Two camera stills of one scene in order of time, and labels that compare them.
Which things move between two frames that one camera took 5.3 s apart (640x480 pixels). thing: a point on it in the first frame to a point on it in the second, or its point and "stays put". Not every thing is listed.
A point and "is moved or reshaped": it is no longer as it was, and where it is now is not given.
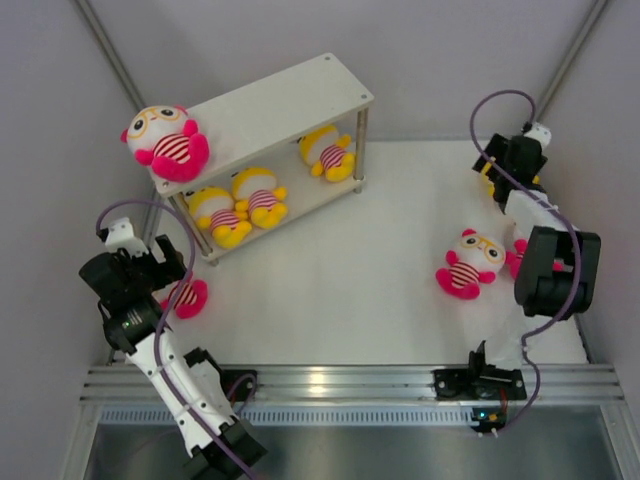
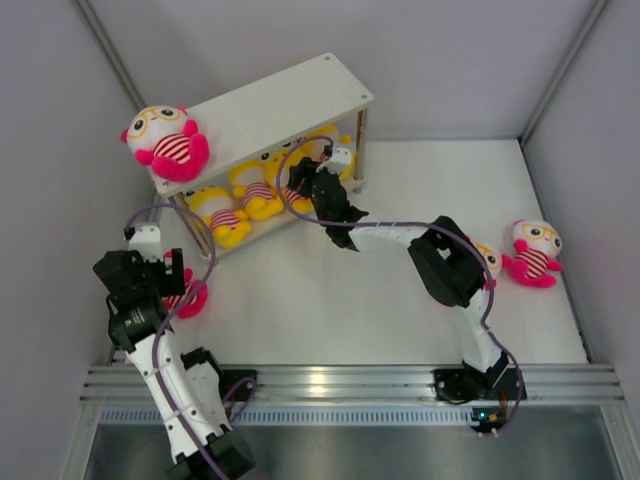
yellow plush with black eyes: [490, 184] to [301, 150]
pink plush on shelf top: [165, 138] stays put
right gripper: [497, 147] to [306, 170]
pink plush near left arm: [191, 299] stays put
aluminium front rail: [368, 382] stays put
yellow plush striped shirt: [256, 194] is moved or reshaped
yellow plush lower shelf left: [214, 209] stays put
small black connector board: [489, 418] stays put
